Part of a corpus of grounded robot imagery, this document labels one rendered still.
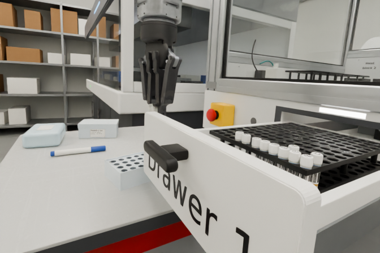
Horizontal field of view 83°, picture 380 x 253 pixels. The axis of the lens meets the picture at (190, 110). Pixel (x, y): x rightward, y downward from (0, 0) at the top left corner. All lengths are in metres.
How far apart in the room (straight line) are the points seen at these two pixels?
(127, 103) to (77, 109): 3.47
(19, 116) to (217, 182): 4.03
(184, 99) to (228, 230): 0.99
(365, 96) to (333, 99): 0.05
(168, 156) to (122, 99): 0.84
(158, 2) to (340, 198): 0.39
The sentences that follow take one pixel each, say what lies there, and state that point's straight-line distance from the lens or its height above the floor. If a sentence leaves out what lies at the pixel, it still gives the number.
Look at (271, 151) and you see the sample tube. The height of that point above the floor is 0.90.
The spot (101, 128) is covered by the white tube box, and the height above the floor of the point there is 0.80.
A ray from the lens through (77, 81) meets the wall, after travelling 4.43.
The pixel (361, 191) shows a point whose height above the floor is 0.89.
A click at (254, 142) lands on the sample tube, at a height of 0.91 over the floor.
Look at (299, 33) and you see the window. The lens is 0.58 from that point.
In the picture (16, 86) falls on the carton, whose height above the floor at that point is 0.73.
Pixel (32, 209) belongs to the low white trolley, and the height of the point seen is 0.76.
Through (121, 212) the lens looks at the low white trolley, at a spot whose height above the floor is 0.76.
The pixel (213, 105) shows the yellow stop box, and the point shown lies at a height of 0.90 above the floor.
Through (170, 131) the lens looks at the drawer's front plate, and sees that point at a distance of 0.28.
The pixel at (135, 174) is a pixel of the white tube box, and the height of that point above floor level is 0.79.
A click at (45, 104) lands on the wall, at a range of 4.51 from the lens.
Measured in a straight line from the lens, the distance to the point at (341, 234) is 0.26.
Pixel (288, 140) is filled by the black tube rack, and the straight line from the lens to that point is 0.37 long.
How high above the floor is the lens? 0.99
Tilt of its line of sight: 9 degrees down
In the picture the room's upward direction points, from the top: 3 degrees clockwise
